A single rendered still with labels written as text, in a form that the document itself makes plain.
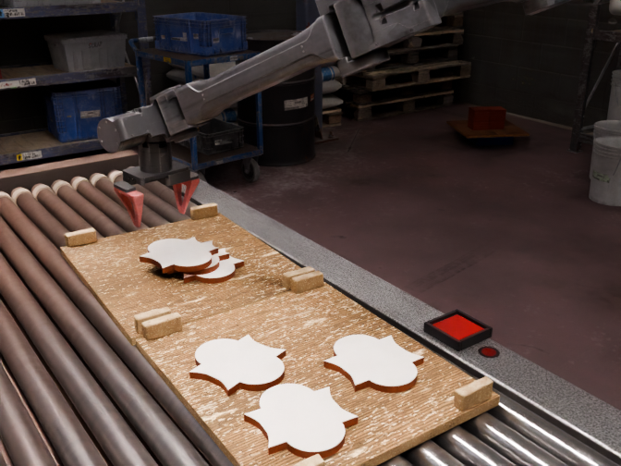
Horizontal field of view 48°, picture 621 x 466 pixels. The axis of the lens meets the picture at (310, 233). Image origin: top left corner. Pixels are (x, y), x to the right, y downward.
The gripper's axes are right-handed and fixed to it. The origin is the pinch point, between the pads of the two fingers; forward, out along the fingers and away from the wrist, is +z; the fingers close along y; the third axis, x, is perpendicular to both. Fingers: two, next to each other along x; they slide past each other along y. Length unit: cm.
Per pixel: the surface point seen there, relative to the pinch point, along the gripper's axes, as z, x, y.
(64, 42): 26, -367, -166
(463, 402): 6, 66, -1
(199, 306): 8.8, 19.3, 6.0
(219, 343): 7.3, 32.4, 12.0
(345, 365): 6.8, 49.4, 3.3
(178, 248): 5.6, 4.0, -1.0
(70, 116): 78, -371, -166
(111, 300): 9.1, 6.9, 15.0
